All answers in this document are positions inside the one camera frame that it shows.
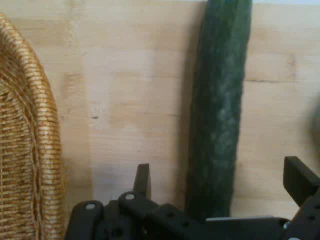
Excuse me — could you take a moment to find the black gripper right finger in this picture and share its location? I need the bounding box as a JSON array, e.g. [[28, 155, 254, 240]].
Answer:
[[282, 156, 320, 240]]

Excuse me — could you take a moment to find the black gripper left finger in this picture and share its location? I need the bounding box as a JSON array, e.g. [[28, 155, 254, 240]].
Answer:
[[65, 163, 208, 240]]

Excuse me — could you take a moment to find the long green cucumber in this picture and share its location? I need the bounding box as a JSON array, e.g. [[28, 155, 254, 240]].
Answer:
[[185, 0, 254, 221]]

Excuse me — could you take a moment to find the woven wicker basket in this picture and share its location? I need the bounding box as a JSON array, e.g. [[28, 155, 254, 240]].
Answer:
[[0, 12, 66, 240]]

